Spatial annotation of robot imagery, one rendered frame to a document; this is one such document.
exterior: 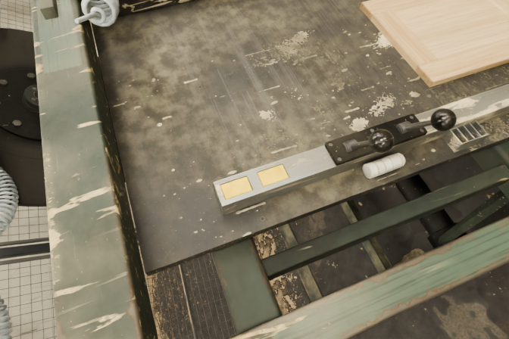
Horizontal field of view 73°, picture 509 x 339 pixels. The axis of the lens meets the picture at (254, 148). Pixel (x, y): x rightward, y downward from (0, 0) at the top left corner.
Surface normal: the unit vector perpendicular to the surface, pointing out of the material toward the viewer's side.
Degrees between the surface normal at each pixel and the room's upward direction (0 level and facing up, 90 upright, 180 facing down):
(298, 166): 57
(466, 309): 0
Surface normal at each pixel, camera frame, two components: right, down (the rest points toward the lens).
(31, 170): 0.52, -0.62
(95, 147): 0.02, -0.54
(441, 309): -0.77, -0.04
